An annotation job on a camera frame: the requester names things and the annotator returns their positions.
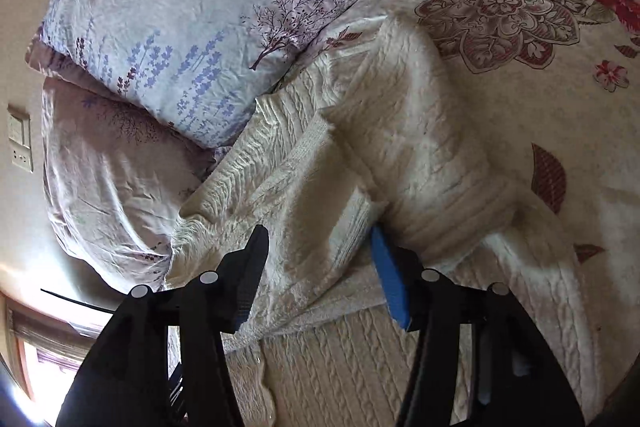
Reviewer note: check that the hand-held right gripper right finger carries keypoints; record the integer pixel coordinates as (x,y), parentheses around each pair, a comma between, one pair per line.
(392,277)

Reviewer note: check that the pink lavender print pillow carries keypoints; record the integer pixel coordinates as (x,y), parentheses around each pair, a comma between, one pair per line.
(175,7)
(110,182)

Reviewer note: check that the floral bed sheet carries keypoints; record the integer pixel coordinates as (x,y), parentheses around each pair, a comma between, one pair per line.
(550,107)

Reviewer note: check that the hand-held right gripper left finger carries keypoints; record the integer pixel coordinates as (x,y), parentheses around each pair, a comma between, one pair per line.
(250,277)

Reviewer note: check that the wooden window frame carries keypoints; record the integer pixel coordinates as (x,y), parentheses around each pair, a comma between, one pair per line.
(30,357)

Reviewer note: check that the white wall socket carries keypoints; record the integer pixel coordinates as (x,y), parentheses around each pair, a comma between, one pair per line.
(22,157)

